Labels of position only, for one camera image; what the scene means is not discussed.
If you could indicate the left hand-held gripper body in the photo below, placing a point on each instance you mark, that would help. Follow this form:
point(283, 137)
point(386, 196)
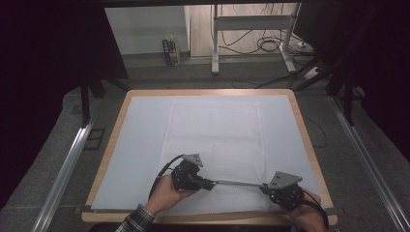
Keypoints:
point(187, 175)

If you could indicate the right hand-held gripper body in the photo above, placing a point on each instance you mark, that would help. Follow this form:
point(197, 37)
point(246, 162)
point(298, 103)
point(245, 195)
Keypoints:
point(285, 191)

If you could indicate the white mesh laundry bag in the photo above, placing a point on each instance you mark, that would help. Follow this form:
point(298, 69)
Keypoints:
point(216, 138)

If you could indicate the person's left hand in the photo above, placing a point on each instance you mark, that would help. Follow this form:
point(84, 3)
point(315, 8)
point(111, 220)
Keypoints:
point(167, 195)

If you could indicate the person's right hand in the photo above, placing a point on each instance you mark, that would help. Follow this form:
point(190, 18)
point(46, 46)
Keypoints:
point(307, 217)

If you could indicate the white table mat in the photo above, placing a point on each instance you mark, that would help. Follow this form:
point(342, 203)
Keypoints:
point(141, 145)

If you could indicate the black stand leg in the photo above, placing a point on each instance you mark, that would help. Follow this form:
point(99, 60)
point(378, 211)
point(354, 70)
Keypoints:
point(348, 103)
point(85, 103)

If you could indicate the white power strip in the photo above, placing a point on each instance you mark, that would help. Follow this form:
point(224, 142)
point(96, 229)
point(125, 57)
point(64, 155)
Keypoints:
point(312, 72)

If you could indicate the carton with bottles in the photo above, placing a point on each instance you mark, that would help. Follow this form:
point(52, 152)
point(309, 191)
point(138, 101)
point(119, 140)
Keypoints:
point(171, 51)

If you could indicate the aluminium rail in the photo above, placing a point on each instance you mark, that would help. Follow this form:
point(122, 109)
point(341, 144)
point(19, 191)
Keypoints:
point(63, 174)
point(367, 154)

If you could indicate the white desk frame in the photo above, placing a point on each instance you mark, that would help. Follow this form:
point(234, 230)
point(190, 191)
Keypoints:
point(251, 22)

